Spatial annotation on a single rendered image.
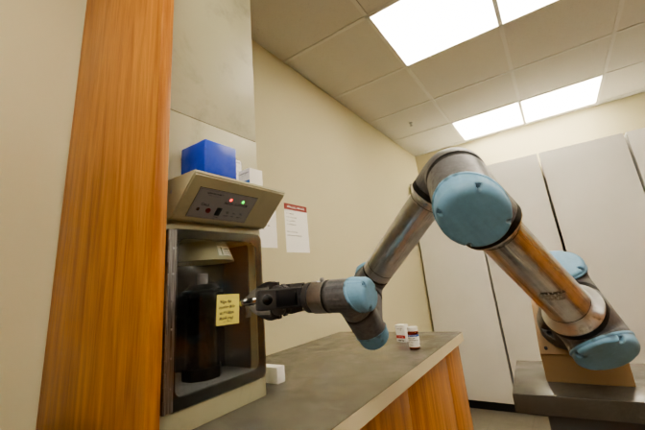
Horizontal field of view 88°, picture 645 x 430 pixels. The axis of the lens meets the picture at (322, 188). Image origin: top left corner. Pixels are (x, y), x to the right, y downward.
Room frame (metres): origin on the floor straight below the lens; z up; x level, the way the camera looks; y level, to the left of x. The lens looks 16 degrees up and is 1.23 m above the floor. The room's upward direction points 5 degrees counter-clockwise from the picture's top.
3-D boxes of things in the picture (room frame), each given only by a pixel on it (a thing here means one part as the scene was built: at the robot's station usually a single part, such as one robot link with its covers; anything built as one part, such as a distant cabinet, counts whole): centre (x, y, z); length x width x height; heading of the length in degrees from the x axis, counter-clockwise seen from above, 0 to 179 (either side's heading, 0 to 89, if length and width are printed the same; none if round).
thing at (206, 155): (0.83, 0.29, 1.56); 0.10 x 0.10 x 0.09; 57
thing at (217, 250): (0.92, 0.29, 1.19); 0.30 x 0.01 x 0.40; 147
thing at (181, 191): (0.90, 0.25, 1.46); 0.32 x 0.11 x 0.10; 147
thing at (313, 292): (0.84, 0.03, 1.20); 0.08 x 0.05 x 0.08; 147
